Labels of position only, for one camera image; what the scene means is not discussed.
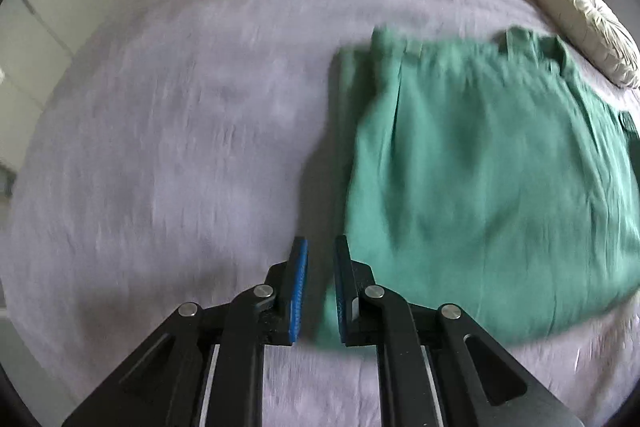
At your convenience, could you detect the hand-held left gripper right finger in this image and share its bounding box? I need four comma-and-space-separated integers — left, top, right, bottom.
334, 235, 586, 427

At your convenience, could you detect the white cabinet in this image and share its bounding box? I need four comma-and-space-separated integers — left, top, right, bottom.
0, 0, 166, 188

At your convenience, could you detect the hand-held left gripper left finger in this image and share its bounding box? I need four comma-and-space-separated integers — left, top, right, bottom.
62, 236, 309, 427

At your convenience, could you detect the green work jacket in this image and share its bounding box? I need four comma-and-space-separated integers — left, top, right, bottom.
312, 26, 640, 350

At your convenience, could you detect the round white pleated pillow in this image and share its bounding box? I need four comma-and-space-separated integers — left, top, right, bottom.
532, 0, 640, 88

